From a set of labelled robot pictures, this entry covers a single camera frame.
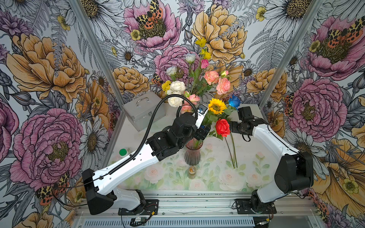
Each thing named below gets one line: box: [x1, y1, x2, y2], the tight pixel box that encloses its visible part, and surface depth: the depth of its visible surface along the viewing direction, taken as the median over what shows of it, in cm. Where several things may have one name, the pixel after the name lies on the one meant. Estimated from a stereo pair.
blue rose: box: [228, 94, 241, 110], surface depth 65 cm
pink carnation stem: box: [183, 90, 201, 105], surface depth 69 cm
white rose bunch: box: [165, 66, 186, 108], surface depth 72 cm
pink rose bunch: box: [200, 58, 231, 95], surface depth 69 cm
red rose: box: [215, 118, 231, 138], surface depth 63 cm
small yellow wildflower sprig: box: [195, 38, 212, 60], surface depth 89 cm
